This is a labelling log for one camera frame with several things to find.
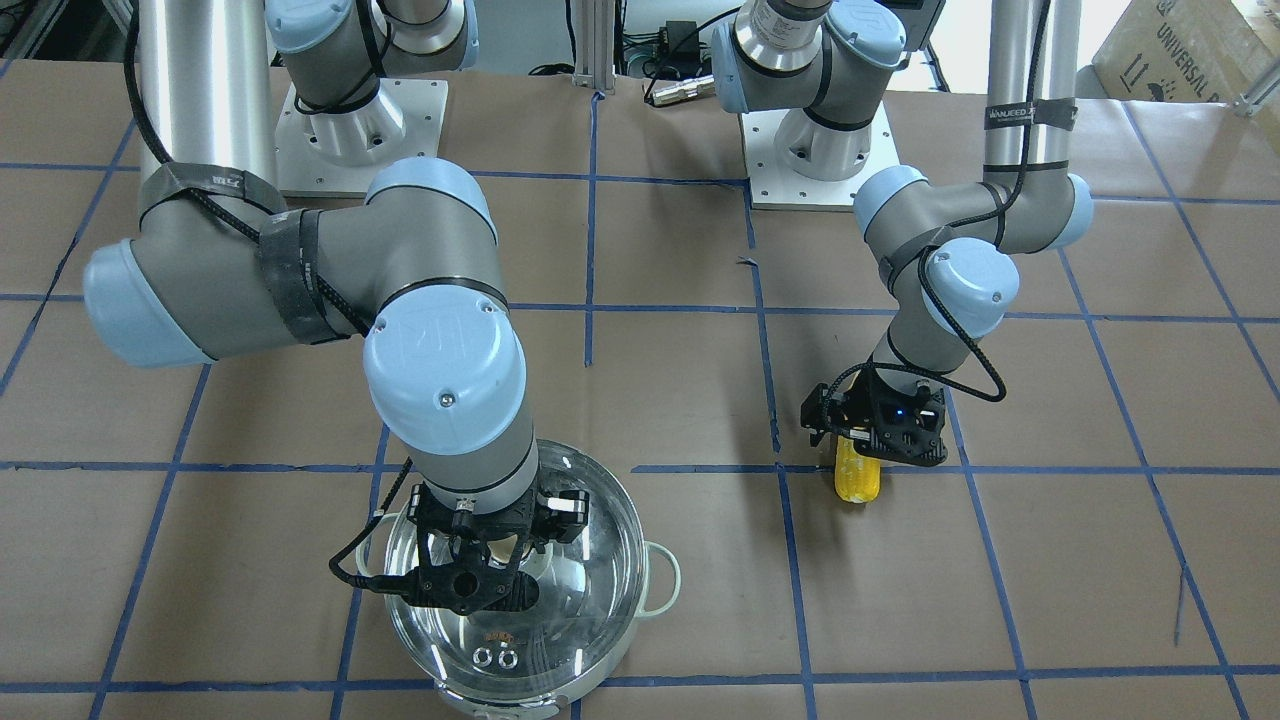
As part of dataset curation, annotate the glass pot lid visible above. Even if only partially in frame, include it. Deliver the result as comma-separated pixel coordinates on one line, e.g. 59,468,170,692
384,438,643,698

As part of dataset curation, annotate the silver cylindrical connector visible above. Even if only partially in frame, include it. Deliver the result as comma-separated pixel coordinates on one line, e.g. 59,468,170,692
645,76,716,108

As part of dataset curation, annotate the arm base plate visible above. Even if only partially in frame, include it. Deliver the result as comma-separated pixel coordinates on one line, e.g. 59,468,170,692
740,106,899,211
274,79,449,199

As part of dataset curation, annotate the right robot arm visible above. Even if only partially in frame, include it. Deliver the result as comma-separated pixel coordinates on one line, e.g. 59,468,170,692
83,1,588,541

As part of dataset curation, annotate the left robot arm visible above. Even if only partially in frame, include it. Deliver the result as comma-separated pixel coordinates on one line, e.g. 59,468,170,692
710,1,1093,466

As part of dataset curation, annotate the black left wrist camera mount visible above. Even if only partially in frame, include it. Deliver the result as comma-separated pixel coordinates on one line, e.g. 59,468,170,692
847,372,948,468

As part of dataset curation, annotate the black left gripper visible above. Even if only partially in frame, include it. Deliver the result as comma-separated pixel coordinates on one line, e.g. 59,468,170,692
800,370,891,451

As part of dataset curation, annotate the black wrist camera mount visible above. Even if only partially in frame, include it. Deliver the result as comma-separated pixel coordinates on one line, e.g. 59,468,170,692
384,534,540,616
847,372,948,468

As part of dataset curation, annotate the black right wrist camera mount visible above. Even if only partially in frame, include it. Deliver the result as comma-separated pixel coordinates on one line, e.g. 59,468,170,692
384,534,540,616

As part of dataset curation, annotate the yellow corn cob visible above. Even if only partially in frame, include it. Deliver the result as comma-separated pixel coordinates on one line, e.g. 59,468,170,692
833,436,882,503

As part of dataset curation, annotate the steel pot with handles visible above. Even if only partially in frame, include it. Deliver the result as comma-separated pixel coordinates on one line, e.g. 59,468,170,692
358,439,684,720

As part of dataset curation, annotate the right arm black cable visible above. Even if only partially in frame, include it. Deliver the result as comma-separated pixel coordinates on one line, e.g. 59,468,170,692
120,0,416,591

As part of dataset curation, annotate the cardboard box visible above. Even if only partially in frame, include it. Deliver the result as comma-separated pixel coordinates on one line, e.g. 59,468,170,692
1092,1,1277,102

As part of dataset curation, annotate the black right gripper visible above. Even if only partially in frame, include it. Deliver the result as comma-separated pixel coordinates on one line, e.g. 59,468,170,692
404,471,591,550

